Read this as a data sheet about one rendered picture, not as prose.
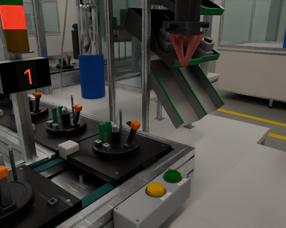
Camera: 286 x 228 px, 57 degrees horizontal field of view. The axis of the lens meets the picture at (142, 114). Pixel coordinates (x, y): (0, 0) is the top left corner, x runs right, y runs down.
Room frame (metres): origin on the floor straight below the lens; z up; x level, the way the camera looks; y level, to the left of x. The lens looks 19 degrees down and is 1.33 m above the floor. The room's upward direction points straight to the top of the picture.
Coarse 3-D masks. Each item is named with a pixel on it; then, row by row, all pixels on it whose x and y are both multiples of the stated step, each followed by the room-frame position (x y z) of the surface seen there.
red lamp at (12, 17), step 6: (0, 6) 0.62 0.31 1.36; (6, 6) 0.61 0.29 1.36; (12, 6) 0.62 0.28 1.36; (18, 6) 0.62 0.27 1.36; (0, 12) 0.62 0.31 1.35; (6, 12) 0.61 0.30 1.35; (12, 12) 0.62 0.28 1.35; (18, 12) 0.62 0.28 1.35; (6, 18) 0.61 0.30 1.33; (12, 18) 0.61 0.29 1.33; (18, 18) 0.62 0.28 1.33; (24, 18) 0.64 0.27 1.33; (6, 24) 0.61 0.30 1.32; (12, 24) 0.61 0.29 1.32; (18, 24) 0.62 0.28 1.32; (24, 24) 0.63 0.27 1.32
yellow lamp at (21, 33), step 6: (6, 30) 0.61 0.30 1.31; (12, 30) 0.61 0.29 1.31; (18, 30) 0.62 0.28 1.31; (24, 30) 0.63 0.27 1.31; (6, 36) 0.62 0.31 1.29; (12, 36) 0.61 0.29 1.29; (18, 36) 0.62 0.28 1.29; (24, 36) 0.63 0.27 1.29; (6, 42) 0.62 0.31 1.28; (12, 42) 0.61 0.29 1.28; (18, 42) 0.62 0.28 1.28; (24, 42) 0.63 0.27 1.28; (6, 48) 0.62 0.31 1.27; (12, 48) 0.61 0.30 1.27; (18, 48) 0.62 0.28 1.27; (24, 48) 0.62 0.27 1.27
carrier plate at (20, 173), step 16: (32, 176) 0.55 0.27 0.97; (48, 192) 0.49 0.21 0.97; (64, 192) 0.49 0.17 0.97; (32, 208) 0.44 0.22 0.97; (48, 208) 0.44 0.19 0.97; (64, 208) 0.44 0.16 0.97; (80, 208) 0.46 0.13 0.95; (16, 224) 0.39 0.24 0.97; (32, 224) 0.39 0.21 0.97; (48, 224) 0.40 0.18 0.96
